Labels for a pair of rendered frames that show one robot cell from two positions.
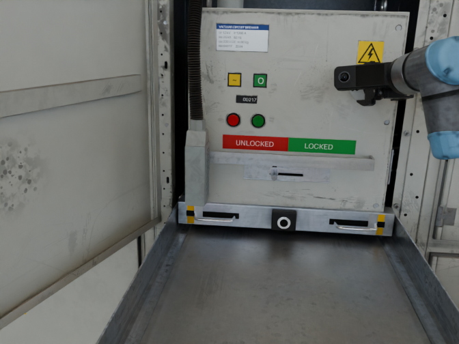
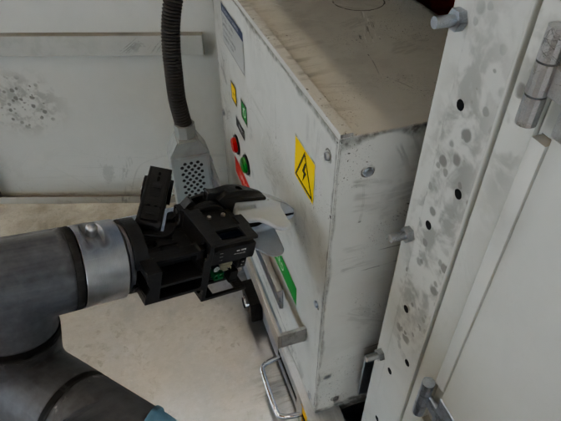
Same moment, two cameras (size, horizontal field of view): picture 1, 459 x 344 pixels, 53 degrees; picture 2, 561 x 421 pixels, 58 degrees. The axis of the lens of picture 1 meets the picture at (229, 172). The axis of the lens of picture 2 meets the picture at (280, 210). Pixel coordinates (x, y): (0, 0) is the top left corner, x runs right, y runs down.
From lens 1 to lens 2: 1.15 m
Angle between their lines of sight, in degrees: 61
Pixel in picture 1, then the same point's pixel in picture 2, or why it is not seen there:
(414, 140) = (384, 377)
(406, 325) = not seen: outside the picture
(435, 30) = (437, 214)
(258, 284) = (124, 327)
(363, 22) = (298, 103)
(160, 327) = not seen: hidden behind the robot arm
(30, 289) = (61, 189)
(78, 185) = (111, 130)
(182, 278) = not seen: hidden behind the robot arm
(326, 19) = (272, 63)
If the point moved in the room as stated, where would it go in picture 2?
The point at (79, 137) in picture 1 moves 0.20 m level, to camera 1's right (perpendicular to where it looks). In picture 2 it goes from (106, 87) to (124, 137)
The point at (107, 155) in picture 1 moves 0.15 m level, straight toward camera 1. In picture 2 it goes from (154, 112) to (86, 137)
